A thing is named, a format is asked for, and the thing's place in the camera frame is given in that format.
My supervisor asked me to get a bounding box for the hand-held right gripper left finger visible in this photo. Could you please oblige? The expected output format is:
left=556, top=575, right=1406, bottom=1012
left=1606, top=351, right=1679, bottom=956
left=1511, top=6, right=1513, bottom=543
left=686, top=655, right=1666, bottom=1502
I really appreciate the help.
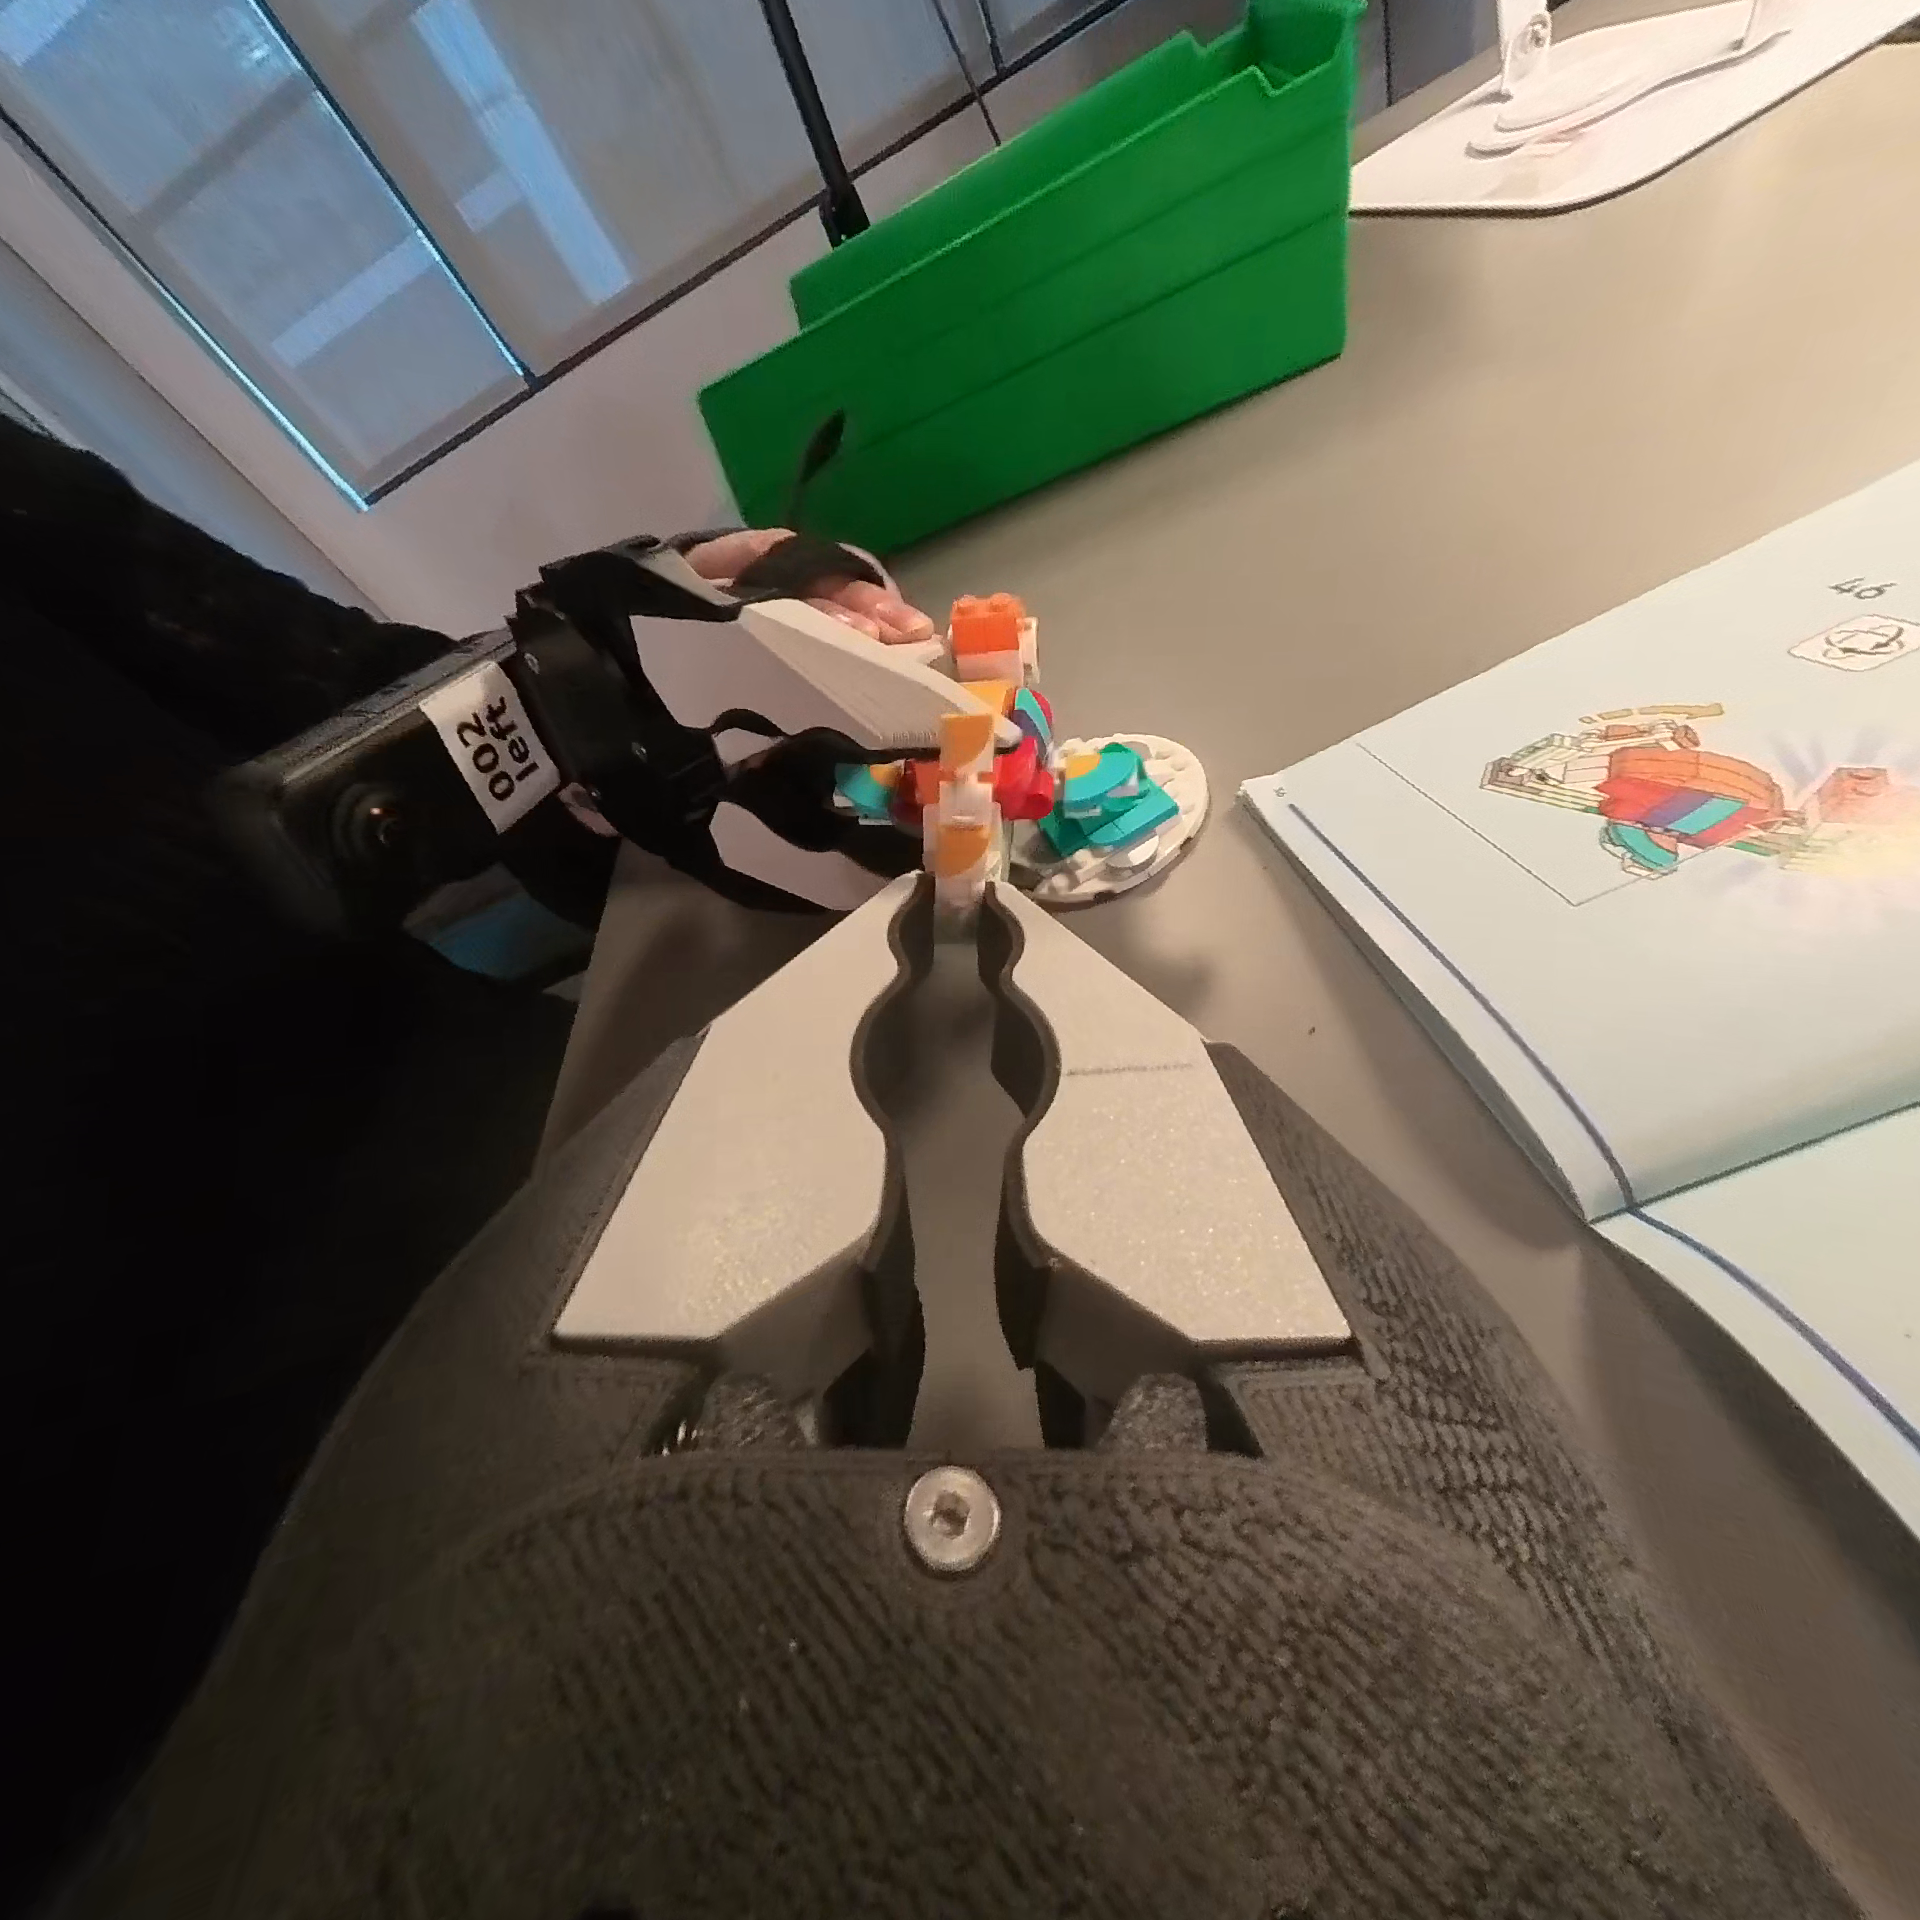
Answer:
left=550, top=877, right=933, bottom=1452

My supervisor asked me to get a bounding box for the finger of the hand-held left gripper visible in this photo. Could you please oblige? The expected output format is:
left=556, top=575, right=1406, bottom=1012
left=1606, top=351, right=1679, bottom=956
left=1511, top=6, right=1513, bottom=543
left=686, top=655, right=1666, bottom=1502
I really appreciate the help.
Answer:
left=704, top=736, right=935, bottom=911
left=738, top=593, right=1000, bottom=746

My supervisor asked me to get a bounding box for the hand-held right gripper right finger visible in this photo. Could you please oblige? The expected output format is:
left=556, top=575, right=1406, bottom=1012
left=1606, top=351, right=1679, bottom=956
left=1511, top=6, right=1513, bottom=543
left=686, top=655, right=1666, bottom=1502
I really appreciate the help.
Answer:
left=976, top=885, right=1356, bottom=1452

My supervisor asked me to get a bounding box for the colourful lego fish model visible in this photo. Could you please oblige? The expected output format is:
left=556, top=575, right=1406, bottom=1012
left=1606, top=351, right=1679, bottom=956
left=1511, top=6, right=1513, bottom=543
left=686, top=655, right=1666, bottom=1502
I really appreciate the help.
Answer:
left=830, top=591, right=1149, bottom=845

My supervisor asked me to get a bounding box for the white orange lego fin piece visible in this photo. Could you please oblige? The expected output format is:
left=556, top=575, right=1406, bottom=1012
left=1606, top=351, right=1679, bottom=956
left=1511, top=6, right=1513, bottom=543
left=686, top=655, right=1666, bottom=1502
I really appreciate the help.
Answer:
left=903, top=701, right=1009, bottom=920

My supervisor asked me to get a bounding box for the round white teal lego base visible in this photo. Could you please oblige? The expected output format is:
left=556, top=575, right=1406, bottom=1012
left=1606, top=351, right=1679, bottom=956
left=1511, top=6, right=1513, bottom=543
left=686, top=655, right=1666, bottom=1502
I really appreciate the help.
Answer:
left=1017, top=727, right=1212, bottom=911

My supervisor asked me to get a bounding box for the person's left forearm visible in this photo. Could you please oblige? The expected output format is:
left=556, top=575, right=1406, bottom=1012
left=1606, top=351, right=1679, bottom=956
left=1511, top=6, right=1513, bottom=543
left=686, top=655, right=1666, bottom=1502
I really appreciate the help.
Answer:
left=0, top=420, right=519, bottom=706

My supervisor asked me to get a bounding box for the open lego instruction booklet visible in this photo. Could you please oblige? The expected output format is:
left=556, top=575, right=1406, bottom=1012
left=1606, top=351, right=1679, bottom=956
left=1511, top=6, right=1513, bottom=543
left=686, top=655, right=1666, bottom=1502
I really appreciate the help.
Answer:
left=1236, top=462, right=1920, bottom=1460

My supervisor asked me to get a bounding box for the person's left hand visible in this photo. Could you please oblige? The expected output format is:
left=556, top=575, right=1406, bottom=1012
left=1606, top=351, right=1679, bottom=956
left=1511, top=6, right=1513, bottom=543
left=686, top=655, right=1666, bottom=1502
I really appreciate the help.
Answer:
left=680, top=527, right=941, bottom=649

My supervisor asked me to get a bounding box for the green plastic bin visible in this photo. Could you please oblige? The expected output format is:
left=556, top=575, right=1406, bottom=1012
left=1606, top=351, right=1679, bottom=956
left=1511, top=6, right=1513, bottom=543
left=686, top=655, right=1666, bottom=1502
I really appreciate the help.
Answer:
left=695, top=0, right=1362, bottom=559

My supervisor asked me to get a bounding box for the large grid window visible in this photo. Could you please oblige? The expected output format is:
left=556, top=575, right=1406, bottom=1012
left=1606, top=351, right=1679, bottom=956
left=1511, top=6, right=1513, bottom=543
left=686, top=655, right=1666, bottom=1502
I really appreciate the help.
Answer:
left=0, top=0, right=1262, bottom=512

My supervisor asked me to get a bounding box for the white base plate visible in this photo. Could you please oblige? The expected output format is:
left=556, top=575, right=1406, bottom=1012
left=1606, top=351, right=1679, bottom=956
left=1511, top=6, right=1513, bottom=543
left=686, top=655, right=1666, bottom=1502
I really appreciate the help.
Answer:
left=1345, top=0, right=1920, bottom=215

